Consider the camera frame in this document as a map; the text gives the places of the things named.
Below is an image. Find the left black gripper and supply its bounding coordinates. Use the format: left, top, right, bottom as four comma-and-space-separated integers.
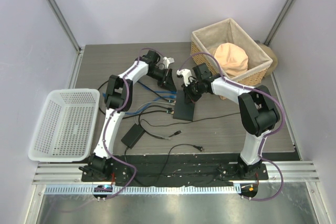
149, 68, 177, 94

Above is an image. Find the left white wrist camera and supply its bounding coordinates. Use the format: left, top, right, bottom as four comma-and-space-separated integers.
162, 57, 175, 69

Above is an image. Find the grey ethernet cable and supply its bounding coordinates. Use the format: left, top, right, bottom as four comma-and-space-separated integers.
135, 102, 174, 141

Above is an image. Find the black network switch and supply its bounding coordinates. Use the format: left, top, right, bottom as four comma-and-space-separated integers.
173, 90, 195, 122

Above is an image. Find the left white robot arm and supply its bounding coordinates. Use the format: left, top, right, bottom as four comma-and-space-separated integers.
83, 49, 176, 182

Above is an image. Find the tan cloth behind basket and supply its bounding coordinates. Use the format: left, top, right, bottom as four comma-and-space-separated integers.
256, 40, 279, 78

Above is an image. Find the white plastic basket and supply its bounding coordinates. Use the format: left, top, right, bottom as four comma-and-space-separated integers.
28, 89, 100, 163

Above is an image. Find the black power cord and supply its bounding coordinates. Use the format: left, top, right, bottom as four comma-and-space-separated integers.
123, 111, 242, 184

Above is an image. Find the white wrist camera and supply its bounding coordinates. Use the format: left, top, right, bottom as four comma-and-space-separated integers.
162, 57, 175, 69
176, 69, 192, 87

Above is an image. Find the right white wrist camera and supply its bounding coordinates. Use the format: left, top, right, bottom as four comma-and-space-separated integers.
176, 69, 192, 87

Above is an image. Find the blue ethernet cable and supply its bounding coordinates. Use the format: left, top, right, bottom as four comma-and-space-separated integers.
102, 92, 176, 116
138, 81, 177, 97

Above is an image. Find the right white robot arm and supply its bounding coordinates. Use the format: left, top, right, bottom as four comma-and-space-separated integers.
176, 63, 280, 179

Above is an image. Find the purple cable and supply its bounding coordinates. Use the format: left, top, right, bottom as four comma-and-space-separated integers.
52, 48, 163, 213
180, 52, 286, 201

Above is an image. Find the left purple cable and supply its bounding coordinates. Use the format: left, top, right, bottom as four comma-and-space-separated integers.
52, 48, 163, 213

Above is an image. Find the wicker basket with liner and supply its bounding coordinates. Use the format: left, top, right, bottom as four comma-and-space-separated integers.
191, 18, 273, 86

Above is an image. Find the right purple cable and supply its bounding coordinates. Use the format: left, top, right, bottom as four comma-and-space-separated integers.
180, 52, 286, 201

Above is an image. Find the black power adapter brick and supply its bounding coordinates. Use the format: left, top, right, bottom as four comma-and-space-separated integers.
121, 124, 145, 148

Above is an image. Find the peach cloth bundle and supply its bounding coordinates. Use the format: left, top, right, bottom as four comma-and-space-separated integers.
213, 42, 248, 78

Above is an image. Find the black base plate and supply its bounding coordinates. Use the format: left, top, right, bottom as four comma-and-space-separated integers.
79, 153, 269, 187

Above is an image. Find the white slotted cable duct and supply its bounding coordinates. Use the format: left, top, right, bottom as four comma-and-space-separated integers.
44, 184, 241, 195

